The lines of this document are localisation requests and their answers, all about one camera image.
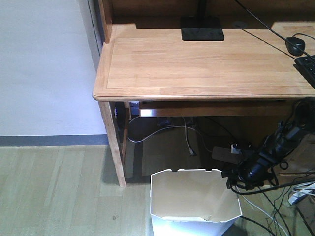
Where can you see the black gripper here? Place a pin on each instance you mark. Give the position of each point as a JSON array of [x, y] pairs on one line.
[[252, 171]]

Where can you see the white plastic trash bin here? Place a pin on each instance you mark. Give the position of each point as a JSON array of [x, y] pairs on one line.
[[192, 203]]

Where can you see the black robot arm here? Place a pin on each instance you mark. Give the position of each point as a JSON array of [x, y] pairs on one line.
[[286, 138]]

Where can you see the white power strip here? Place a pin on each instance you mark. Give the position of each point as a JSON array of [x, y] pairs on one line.
[[225, 155], [301, 191]]

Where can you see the white power strip right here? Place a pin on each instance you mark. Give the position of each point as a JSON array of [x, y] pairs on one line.
[[301, 191]]

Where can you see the black keyboard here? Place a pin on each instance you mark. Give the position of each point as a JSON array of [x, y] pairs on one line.
[[306, 67]]

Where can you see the wooden desk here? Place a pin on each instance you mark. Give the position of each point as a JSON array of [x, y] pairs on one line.
[[144, 58]]

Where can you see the black computer mouse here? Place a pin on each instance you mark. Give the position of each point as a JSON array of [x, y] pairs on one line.
[[295, 46]]

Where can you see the black monitor stand base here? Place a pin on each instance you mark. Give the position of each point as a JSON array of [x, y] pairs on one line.
[[201, 27]]

